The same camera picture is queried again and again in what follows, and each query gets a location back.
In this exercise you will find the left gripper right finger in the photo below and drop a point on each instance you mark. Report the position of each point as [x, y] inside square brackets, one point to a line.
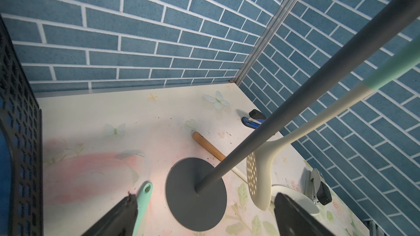
[293, 220]

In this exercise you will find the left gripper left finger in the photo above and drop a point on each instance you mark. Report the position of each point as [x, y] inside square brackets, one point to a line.
[119, 221]

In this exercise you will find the dark grey utensil rack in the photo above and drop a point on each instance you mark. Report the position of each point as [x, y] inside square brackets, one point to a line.
[313, 53]

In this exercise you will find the blue black stapler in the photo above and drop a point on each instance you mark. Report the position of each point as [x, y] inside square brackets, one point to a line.
[254, 120]

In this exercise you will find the blue book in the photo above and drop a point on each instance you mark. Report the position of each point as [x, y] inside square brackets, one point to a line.
[6, 180]

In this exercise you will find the black perforated file basket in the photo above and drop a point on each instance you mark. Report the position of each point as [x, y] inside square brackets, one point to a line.
[21, 123]

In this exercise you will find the diagonal mint handled skimmer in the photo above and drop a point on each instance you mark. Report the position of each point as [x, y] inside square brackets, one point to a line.
[143, 197]

